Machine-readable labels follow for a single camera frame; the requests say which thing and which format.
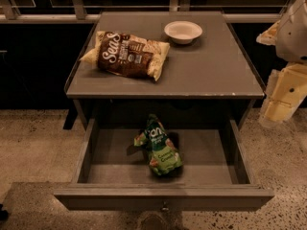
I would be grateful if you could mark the white paper bowl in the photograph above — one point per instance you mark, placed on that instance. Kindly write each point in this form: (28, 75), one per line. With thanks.
(183, 32)

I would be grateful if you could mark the black object at floor edge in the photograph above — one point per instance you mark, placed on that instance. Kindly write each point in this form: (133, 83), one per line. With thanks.
(3, 213)

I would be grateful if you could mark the metal window railing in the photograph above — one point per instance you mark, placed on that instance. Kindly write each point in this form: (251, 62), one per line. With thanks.
(88, 11)

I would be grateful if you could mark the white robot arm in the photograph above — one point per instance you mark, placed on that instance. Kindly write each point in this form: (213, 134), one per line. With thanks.
(291, 38)

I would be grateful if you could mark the small metal drawer knob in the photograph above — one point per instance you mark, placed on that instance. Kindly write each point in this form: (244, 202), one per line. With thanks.
(164, 207)

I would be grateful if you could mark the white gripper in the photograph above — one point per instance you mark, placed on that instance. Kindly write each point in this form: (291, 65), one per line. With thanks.
(294, 35)

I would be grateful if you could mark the green rice chip bag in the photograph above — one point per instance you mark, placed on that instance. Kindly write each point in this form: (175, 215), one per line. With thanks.
(160, 149)

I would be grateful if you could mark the brown Sea Salt chip bag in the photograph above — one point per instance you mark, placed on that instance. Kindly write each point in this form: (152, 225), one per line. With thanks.
(128, 55)

